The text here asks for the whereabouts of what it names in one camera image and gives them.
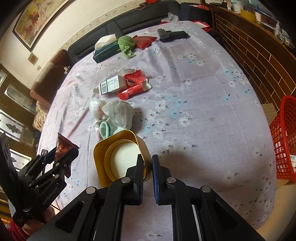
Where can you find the white plastic bag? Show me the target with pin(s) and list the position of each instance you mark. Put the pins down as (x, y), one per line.
(170, 18)

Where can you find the crumpled clear plastic wrap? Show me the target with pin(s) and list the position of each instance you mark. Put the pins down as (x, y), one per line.
(96, 107)

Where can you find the red foil wrapper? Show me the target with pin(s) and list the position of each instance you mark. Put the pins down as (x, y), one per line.
(63, 143)

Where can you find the small yellow wall frame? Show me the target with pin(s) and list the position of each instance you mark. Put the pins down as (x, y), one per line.
(32, 58)

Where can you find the green tissue box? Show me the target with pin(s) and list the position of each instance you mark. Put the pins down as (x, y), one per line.
(105, 53)

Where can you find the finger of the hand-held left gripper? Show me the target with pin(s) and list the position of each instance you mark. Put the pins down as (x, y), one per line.
(67, 154)
(62, 169)

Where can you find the black toy pistol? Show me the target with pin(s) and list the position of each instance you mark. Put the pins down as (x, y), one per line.
(173, 36)

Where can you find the floral purple tablecloth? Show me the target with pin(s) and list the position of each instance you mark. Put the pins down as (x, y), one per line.
(196, 115)

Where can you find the green cloth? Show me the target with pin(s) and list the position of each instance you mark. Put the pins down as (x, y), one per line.
(126, 44)

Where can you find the red white gift box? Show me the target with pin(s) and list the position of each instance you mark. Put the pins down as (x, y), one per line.
(201, 24)

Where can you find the white knit glove green cuff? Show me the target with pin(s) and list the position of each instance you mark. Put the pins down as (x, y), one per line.
(120, 113)

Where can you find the brown armchair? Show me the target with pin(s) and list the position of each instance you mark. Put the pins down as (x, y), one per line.
(50, 76)

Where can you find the red ribbon bundle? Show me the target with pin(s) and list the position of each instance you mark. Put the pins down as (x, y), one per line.
(152, 1)

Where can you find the navy shopping bag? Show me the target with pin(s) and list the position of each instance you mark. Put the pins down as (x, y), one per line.
(190, 11)

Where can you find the yellow square tin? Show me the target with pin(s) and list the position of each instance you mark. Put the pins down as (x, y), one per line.
(101, 162)

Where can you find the red plastic basket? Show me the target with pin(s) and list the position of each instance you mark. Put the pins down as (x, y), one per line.
(282, 129)

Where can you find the framed painting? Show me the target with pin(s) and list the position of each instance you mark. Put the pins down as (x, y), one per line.
(39, 20)

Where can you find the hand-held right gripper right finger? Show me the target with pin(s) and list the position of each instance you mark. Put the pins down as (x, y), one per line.
(156, 180)

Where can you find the glass-door wooden cabinet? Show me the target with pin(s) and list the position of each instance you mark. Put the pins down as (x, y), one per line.
(13, 109)

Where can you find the torn red packet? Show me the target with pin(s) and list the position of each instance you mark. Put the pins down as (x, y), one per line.
(134, 77)

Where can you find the red pouch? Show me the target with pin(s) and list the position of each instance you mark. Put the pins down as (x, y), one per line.
(144, 41)

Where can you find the person's left hand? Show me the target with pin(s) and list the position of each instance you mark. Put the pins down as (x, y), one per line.
(34, 228)

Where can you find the white dropper bottle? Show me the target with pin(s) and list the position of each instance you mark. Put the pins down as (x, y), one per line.
(278, 27)

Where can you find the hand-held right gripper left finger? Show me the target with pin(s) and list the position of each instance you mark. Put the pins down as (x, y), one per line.
(111, 197)

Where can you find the wooden brick-pattern counter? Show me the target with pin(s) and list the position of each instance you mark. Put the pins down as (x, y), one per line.
(254, 51)

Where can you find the white red carton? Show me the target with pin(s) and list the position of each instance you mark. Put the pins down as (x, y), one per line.
(112, 84)

